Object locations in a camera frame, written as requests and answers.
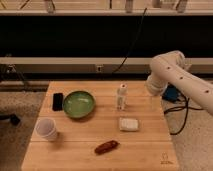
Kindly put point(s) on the white plastic cup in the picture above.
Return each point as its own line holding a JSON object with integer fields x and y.
{"x": 46, "y": 129}

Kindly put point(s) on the blue object on floor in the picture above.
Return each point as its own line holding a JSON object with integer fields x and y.
{"x": 171, "y": 94}

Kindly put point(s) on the wooden table board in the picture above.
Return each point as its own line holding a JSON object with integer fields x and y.
{"x": 148, "y": 149}

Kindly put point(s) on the green bowl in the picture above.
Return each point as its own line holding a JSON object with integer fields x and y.
{"x": 78, "y": 104}

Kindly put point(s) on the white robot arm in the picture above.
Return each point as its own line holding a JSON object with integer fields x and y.
{"x": 169, "y": 68}

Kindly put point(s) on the black smartphone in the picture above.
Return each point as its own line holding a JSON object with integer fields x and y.
{"x": 57, "y": 101}

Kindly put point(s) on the brown sausage-shaped object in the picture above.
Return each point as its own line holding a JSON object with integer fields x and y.
{"x": 106, "y": 147}

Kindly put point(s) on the small clear plastic bottle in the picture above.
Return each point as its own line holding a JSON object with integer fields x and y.
{"x": 121, "y": 97}

